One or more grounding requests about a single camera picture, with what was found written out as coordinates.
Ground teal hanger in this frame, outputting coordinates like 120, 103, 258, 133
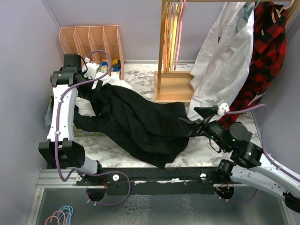
235, 0, 260, 33

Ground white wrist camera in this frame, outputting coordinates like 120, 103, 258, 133
84, 62, 104, 80
217, 103, 230, 117

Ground green laundry basket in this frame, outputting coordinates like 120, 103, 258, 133
44, 95, 105, 137

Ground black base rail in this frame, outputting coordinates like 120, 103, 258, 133
76, 167, 230, 195

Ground purple cable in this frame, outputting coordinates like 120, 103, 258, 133
219, 104, 300, 203
54, 50, 131, 207

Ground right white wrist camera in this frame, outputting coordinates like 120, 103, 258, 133
217, 103, 230, 117

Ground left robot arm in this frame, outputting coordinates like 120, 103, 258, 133
38, 53, 104, 185

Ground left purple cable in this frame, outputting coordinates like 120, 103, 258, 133
54, 50, 131, 207

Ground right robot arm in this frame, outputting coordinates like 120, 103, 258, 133
179, 103, 300, 212

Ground white shirt in basket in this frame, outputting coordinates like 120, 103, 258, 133
75, 72, 134, 117

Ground orange hanger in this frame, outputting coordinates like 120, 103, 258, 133
164, 3, 169, 73

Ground white hanging shirt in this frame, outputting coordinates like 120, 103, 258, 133
187, 2, 255, 120

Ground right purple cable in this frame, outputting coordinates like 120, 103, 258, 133
219, 104, 300, 203

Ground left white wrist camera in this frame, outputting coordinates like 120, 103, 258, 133
84, 62, 104, 80

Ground yellow hanger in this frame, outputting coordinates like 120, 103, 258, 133
170, 4, 179, 72

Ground pink hanger on floor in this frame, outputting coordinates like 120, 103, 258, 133
45, 210, 67, 225

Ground red black plaid shirt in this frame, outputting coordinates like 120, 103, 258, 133
219, 1, 287, 130

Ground wooden clothes rack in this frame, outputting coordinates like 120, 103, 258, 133
154, 0, 300, 104

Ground pink hanger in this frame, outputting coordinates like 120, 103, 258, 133
174, 0, 186, 70
45, 210, 67, 225

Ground beige wooden hanger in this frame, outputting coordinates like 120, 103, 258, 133
271, 0, 295, 23

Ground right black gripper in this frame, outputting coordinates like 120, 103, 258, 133
178, 106, 231, 152

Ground pink mesh file organizer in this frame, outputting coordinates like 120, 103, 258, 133
59, 25, 124, 80

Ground blue hanger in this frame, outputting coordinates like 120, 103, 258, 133
57, 205, 74, 225

